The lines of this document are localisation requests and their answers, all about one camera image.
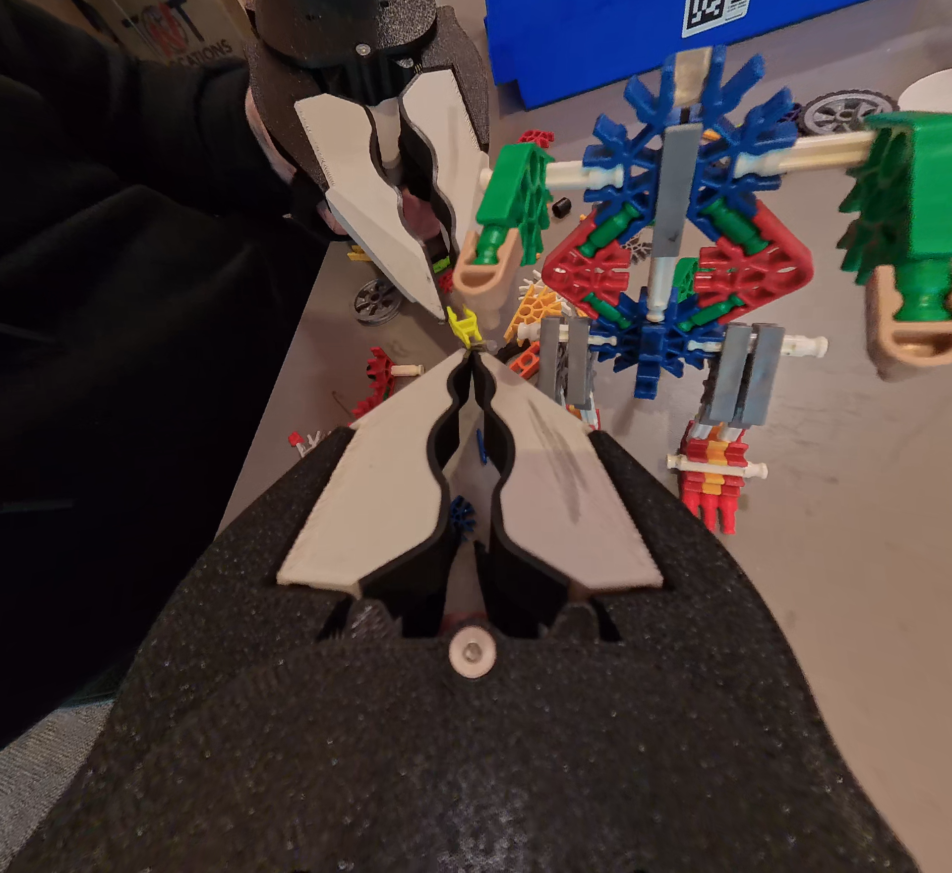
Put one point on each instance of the red snowflake connector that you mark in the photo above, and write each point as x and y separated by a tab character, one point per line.
535	138

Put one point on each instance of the orange ladder connector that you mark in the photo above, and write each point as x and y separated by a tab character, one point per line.
520	367

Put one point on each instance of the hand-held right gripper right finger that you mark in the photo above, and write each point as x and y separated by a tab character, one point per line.
573	516

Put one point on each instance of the red connector strip with rods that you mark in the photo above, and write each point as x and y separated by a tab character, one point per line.
375	378

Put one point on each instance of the colourful construction toy robot figure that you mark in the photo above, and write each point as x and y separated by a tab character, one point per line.
680	181

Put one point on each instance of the grey snowflake connector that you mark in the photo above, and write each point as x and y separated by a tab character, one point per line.
639	248

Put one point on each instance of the small yellow clip connector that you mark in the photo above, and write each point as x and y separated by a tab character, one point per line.
462	326

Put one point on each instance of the white snowflake connector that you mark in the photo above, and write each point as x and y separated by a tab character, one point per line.
529	284

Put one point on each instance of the large grey wheel hub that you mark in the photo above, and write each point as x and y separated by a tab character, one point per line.
357	304

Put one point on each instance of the small blue connector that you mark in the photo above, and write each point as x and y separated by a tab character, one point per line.
481	445
461	516

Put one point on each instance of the person's left hand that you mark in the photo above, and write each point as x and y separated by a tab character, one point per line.
271	152

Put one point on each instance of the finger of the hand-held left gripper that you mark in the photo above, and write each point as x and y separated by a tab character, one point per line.
349	166
446	114

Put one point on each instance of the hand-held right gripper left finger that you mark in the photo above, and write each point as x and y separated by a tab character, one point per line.
357	508

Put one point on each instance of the small grey wheel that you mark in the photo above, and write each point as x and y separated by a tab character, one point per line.
848	96

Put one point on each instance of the small black cap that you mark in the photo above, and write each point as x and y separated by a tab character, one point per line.
561	207

